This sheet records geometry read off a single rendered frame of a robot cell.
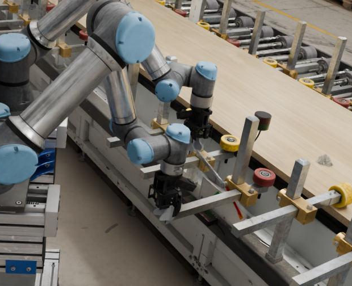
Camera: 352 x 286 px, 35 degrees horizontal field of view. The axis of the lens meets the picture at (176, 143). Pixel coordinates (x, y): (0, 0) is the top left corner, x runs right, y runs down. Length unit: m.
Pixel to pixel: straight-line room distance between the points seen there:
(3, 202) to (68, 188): 1.90
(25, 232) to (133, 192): 1.58
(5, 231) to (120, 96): 0.50
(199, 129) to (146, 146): 0.41
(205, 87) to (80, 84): 0.65
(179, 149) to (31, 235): 0.49
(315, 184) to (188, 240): 0.94
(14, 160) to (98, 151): 2.15
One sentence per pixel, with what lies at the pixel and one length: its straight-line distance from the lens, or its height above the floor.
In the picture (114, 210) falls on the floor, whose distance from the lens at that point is 3.29.
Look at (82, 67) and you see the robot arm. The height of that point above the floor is 1.42.
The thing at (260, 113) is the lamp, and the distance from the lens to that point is 1.99.
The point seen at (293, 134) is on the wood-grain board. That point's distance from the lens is 2.46.
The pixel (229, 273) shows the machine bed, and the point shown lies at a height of 0.22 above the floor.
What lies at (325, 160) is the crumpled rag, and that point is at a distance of 2.31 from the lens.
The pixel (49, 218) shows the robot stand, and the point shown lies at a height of 0.97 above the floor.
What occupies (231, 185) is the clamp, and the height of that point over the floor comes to 0.86.
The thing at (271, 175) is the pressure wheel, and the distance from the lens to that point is 2.11.
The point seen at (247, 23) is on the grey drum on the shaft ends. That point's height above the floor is 0.83.
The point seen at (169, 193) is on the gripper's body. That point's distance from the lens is 1.78.
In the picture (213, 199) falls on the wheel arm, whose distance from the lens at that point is 1.98.
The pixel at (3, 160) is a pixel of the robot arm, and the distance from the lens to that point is 1.38.
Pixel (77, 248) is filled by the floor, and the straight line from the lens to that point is 3.02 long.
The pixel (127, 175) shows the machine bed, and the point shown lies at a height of 0.20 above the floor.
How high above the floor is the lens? 1.96
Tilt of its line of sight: 29 degrees down
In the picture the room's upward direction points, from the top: 10 degrees clockwise
